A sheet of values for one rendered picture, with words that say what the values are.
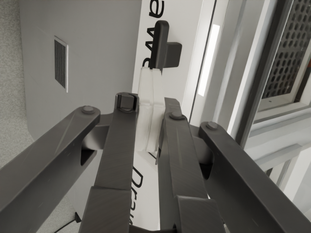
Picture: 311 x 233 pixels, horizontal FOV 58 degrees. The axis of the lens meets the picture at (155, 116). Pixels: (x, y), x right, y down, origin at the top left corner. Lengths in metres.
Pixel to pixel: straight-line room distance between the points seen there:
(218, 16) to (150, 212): 0.30
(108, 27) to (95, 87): 0.13
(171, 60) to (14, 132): 1.08
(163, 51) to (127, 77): 0.17
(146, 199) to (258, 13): 0.31
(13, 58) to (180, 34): 0.95
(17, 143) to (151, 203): 0.99
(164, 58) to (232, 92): 0.08
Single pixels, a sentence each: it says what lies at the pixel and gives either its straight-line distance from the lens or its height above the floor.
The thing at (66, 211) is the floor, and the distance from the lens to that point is 1.73.
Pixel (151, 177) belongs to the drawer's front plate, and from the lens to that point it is 0.43.
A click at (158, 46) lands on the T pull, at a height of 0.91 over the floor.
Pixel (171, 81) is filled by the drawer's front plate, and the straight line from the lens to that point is 0.35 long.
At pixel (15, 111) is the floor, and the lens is 1.30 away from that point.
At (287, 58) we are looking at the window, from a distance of 0.29.
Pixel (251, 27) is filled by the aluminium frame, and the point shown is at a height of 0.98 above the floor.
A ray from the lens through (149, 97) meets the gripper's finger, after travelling 0.16.
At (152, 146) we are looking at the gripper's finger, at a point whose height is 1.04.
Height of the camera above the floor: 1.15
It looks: 43 degrees down
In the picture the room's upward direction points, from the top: 126 degrees clockwise
